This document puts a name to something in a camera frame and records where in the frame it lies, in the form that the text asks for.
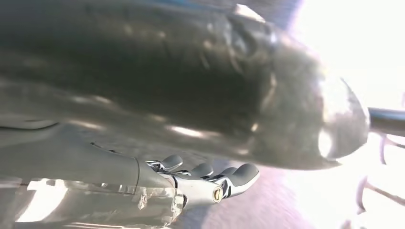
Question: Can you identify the chrome stanchion post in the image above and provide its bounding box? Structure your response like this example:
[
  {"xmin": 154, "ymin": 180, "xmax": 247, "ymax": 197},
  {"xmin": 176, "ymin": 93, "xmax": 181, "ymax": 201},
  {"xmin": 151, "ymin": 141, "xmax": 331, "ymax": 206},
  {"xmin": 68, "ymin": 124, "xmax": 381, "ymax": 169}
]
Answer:
[{"xmin": 63, "ymin": 0, "xmax": 371, "ymax": 170}]

